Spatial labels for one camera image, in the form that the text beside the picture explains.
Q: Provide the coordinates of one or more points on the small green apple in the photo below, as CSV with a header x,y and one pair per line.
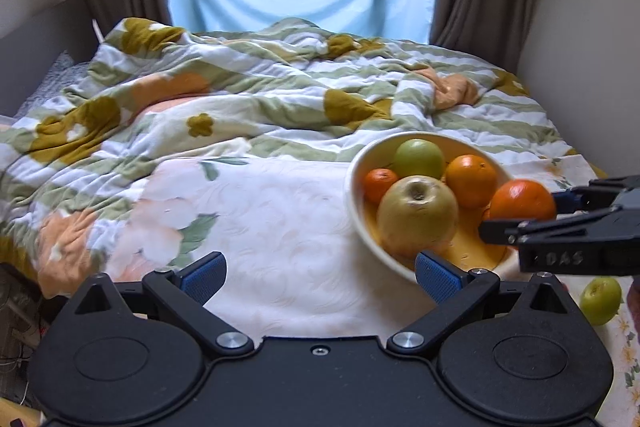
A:
x,y
600,302

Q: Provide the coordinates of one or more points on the deep-coloured orange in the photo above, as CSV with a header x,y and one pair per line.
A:
x,y
522,199

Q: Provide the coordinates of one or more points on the grey bed headboard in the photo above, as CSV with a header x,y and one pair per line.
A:
x,y
35,37

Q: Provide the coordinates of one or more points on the large green apple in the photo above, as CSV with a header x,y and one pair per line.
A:
x,y
419,157

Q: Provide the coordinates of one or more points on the large yellow apple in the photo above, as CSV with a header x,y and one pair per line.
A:
x,y
417,217

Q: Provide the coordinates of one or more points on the cream bowl with yellow inside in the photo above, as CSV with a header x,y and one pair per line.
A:
x,y
367,237

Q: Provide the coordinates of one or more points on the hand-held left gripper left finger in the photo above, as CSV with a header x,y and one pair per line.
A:
x,y
202,279

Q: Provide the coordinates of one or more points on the small tangerine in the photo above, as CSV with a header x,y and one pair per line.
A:
x,y
380,185

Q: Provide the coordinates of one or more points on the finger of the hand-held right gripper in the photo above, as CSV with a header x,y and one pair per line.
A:
x,y
562,199
550,229

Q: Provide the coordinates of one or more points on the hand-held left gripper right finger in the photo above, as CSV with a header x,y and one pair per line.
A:
x,y
437,277

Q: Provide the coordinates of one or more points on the white floral tablecloth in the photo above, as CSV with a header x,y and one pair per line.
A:
x,y
280,232

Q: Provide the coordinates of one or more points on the striped floral blanket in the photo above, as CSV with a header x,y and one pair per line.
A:
x,y
200,82

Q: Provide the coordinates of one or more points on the grey patterned bed sheet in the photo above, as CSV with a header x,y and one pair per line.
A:
x,y
55,82

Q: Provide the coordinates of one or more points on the light orange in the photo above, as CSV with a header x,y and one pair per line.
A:
x,y
471,179

